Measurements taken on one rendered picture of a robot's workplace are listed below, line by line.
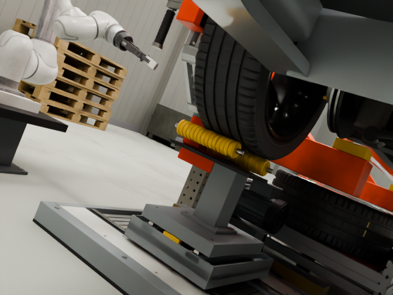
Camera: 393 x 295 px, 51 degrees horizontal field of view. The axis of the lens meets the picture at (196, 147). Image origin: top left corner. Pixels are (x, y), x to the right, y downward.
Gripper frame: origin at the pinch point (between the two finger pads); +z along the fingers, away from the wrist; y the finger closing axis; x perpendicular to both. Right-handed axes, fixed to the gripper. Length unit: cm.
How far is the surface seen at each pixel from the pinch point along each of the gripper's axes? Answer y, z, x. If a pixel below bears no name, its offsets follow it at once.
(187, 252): -19, 69, 37
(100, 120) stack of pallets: 295, -253, 128
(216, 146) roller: -11, 52, 7
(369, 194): 242, 75, -9
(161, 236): -18, 58, 41
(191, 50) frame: -23.2, 29.5, -13.4
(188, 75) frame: -17.0, 30.2, -6.0
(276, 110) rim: 22, 48, -14
